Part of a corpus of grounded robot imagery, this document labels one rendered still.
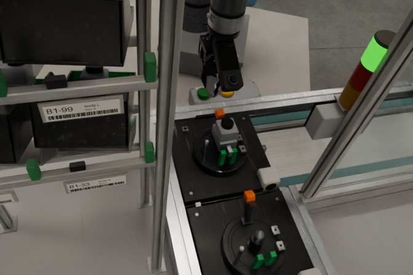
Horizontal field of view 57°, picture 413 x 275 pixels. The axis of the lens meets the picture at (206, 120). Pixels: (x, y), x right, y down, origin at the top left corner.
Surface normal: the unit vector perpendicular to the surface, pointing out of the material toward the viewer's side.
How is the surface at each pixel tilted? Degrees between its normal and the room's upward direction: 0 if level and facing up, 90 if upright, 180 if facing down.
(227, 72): 28
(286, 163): 0
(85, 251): 0
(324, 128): 90
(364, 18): 0
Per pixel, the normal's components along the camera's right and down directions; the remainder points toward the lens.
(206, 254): 0.12, -0.63
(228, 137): 0.29, 0.76
